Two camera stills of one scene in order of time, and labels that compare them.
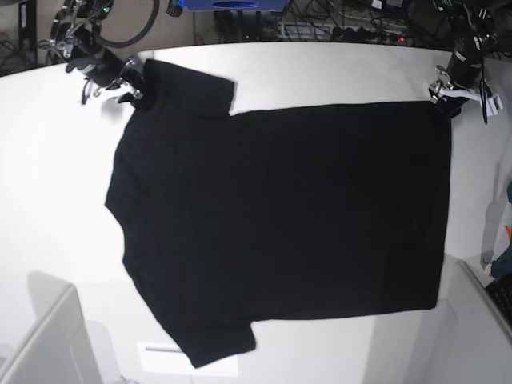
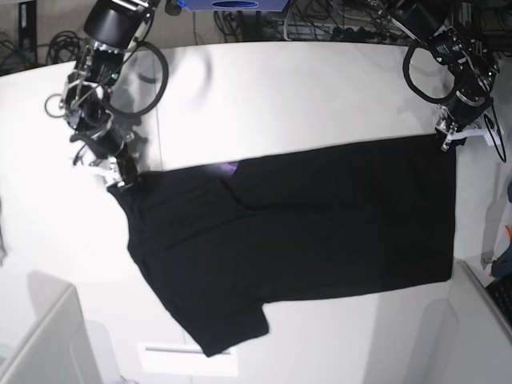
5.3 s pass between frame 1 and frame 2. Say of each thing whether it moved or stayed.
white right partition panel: stayed
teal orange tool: stayed
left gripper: moved
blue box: stayed
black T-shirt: moved
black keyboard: stayed
